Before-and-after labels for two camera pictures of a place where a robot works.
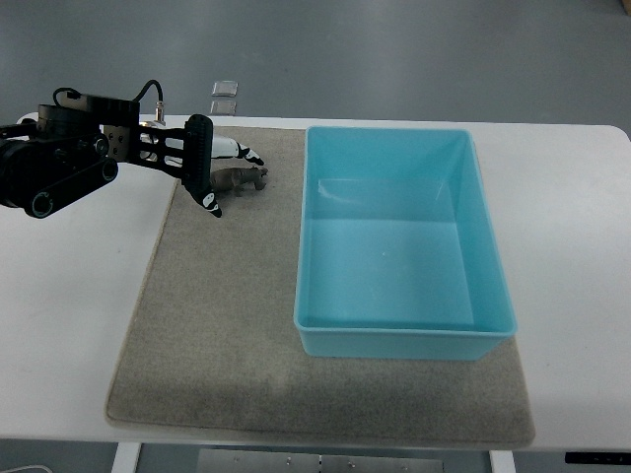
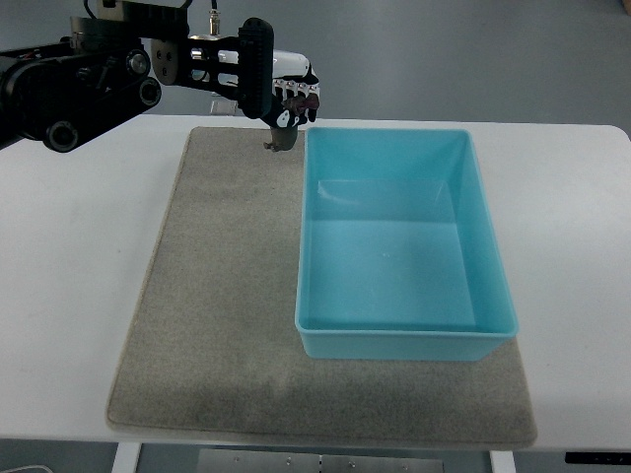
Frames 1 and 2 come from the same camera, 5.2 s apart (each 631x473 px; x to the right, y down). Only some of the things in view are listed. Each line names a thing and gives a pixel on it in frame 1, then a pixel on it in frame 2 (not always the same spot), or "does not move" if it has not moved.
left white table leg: (125, 458) does not move
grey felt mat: (214, 347) does not move
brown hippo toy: (239, 178) → (284, 138)
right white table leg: (502, 461) does not move
